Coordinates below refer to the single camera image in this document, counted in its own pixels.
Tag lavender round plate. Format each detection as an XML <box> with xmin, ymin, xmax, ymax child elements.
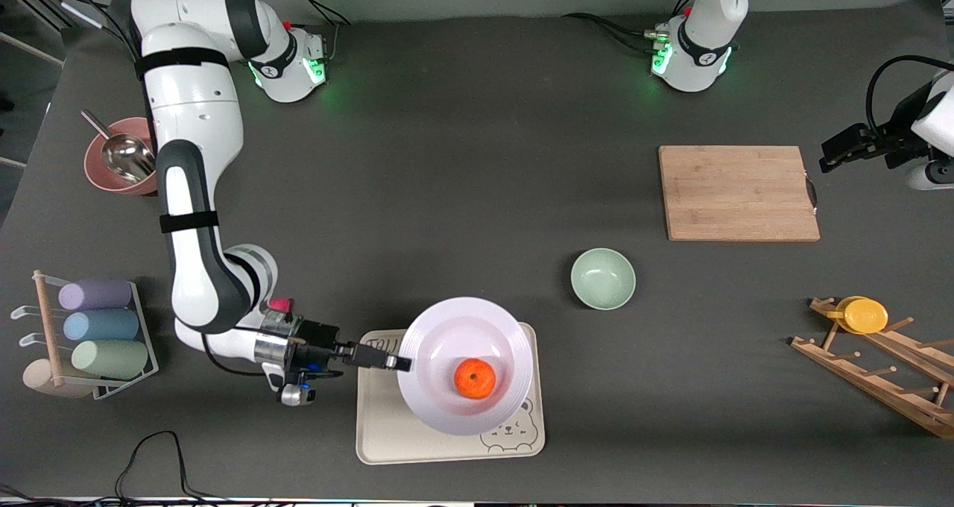
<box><xmin>397</xmin><ymin>297</ymin><xmax>534</xmax><ymax>437</ymax></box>

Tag orange fruit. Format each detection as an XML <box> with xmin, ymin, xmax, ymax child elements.
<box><xmin>454</xmin><ymin>358</ymin><xmax>496</xmax><ymax>400</ymax></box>

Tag beige bear print tray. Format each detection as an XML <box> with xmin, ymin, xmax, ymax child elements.
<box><xmin>356</xmin><ymin>322</ymin><xmax>546</xmax><ymax>465</ymax></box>

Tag wooden cutting board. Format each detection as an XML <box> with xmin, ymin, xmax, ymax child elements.
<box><xmin>658</xmin><ymin>145</ymin><xmax>821</xmax><ymax>242</ymax></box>

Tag yellow cup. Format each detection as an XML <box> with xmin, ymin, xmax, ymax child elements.
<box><xmin>826</xmin><ymin>296</ymin><xmax>889</xmax><ymax>335</ymax></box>

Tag green cup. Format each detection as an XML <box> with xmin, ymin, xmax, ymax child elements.
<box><xmin>71</xmin><ymin>339</ymin><xmax>149</xmax><ymax>380</ymax></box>

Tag wooden peg drying rack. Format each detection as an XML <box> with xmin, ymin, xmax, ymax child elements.
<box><xmin>790</xmin><ymin>297</ymin><xmax>954</xmax><ymax>440</ymax></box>

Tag blue cup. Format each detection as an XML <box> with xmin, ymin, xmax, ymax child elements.
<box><xmin>63</xmin><ymin>309</ymin><xmax>140</xmax><ymax>342</ymax></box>

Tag purple cup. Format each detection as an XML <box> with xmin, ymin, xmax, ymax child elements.
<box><xmin>58</xmin><ymin>277</ymin><xmax>133</xmax><ymax>312</ymax></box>

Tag light green bowl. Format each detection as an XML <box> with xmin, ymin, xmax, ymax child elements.
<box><xmin>571</xmin><ymin>248</ymin><xmax>636</xmax><ymax>311</ymax></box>

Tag metal scoop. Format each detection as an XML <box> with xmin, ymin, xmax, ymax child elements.
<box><xmin>80</xmin><ymin>110</ymin><xmax>157</xmax><ymax>183</ymax></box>

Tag pink bowl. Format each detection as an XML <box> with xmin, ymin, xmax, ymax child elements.
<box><xmin>83</xmin><ymin>117</ymin><xmax>159</xmax><ymax>196</ymax></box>

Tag beige cup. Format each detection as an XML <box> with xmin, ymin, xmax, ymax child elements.
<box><xmin>22</xmin><ymin>359</ymin><xmax>94</xmax><ymax>400</ymax></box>

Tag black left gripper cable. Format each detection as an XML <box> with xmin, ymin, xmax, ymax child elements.
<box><xmin>865</xmin><ymin>54</ymin><xmax>941</xmax><ymax>131</ymax></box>

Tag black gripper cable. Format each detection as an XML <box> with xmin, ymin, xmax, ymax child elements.
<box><xmin>200</xmin><ymin>332</ymin><xmax>263</xmax><ymax>378</ymax></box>
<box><xmin>865</xmin><ymin>54</ymin><xmax>941</xmax><ymax>131</ymax></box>

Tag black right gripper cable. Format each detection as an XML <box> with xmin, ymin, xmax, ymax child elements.
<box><xmin>200</xmin><ymin>332</ymin><xmax>263</xmax><ymax>378</ymax></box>

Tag white wire cup rack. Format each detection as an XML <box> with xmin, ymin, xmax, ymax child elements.
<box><xmin>10</xmin><ymin>270</ymin><xmax>159</xmax><ymax>401</ymax></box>

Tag black cable loop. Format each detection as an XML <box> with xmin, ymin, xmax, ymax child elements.
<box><xmin>0</xmin><ymin>430</ymin><xmax>224</xmax><ymax>507</ymax></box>

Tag black left arm base cables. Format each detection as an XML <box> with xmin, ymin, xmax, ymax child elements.
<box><xmin>560</xmin><ymin>0</ymin><xmax>698</xmax><ymax>54</ymax></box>

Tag black arm base cables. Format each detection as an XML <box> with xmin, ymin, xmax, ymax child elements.
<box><xmin>560</xmin><ymin>0</ymin><xmax>698</xmax><ymax>54</ymax></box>
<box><xmin>279</xmin><ymin>0</ymin><xmax>355</xmax><ymax>62</ymax></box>

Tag black right arm base cables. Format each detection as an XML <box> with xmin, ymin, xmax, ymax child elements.
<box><xmin>279</xmin><ymin>0</ymin><xmax>355</xmax><ymax>62</ymax></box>

